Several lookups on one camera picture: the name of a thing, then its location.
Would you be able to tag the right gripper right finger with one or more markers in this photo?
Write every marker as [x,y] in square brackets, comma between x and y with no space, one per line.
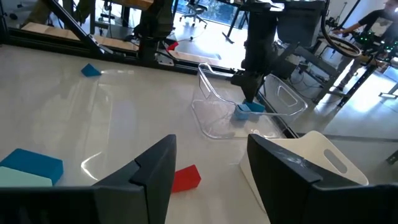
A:
[311,205]

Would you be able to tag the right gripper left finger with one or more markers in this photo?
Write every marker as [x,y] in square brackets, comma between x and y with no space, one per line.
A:
[93,205]

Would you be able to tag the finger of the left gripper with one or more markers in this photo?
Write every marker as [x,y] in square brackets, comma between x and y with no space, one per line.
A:
[252,94]

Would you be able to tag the small blue foam block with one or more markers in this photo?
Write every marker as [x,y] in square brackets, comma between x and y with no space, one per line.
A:
[242,112]

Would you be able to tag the large blue foam block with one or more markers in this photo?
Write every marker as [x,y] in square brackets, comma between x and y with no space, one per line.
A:
[34,161]

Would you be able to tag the large mint foam block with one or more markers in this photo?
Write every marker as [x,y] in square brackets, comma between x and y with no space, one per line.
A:
[21,179]

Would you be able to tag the red foam block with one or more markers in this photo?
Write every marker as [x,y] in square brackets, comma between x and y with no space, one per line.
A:
[186,180]

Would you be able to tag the clear plastic bin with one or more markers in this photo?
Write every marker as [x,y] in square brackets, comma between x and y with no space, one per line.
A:
[214,121]

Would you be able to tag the dark grey equipment box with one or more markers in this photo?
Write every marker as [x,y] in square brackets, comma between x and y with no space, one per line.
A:
[300,25]

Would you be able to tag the white plastic bin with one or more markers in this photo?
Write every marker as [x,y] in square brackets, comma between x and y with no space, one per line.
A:
[311,146]

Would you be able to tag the black office chair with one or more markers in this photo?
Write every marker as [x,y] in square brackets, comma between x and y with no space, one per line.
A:
[196,7]

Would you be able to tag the red tag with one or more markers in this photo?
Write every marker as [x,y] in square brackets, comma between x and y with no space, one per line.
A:
[172,46]

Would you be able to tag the person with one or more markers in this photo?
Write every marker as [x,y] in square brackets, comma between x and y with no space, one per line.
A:
[373,18]

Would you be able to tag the blue wedge foam block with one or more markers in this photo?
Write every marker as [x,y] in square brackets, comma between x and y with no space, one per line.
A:
[90,71]

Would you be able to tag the grey metal workbench frame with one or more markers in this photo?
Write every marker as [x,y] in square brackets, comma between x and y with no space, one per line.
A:
[317,62]

